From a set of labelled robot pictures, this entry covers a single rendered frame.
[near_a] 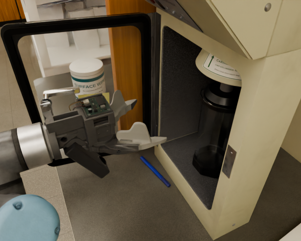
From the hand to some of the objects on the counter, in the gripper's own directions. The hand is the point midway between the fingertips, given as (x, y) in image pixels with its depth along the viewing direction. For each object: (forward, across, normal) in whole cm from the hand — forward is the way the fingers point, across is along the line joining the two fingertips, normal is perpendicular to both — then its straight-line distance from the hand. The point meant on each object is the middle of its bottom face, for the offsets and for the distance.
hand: (150, 120), depth 55 cm
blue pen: (+5, +8, +28) cm, 29 cm away
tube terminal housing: (+21, -1, +28) cm, 35 cm away
